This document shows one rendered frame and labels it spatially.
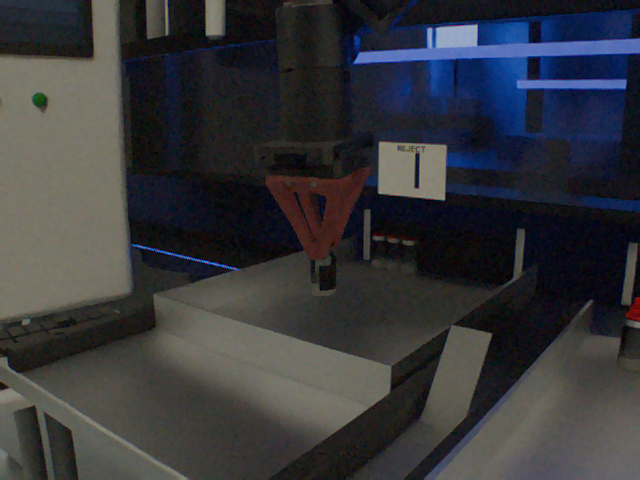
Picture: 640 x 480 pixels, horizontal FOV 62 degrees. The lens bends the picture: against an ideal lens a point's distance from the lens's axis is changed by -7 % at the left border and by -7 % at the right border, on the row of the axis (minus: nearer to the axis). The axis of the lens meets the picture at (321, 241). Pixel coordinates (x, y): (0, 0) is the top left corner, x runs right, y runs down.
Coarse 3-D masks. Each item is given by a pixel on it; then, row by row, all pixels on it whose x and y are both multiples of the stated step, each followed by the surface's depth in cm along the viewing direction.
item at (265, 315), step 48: (192, 288) 57; (240, 288) 62; (288, 288) 67; (336, 288) 67; (384, 288) 67; (432, 288) 67; (480, 288) 66; (528, 288) 63; (192, 336) 51; (240, 336) 47; (288, 336) 44; (336, 336) 52; (384, 336) 52; (432, 336) 43; (336, 384) 41; (384, 384) 39
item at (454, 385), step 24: (456, 336) 39; (480, 336) 38; (456, 360) 38; (480, 360) 37; (432, 384) 38; (456, 384) 37; (432, 408) 37; (456, 408) 36; (408, 432) 36; (432, 432) 36; (384, 456) 33; (408, 456) 33
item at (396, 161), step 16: (384, 144) 65; (400, 144) 64; (416, 144) 63; (432, 144) 62; (384, 160) 66; (400, 160) 64; (432, 160) 62; (384, 176) 66; (400, 176) 65; (432, 176) 62; (384, 192) 66; (400, 192) 65; (416, 192) 64; (432, 192) 63
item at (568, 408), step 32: (576, 320) 46; (544, 352) 40; (576, 352) 48; (608, 352) 47; (544, 384) 40; (576, 384) 42; (608, 384) 41; (512, 416) 34; (544, 416) 37; (576, 416) 37; (608, 416) 37; (480, 448) 30; (512, 448) 34; (544, 448) 33; (576, 448) 33; (608, 448) 33
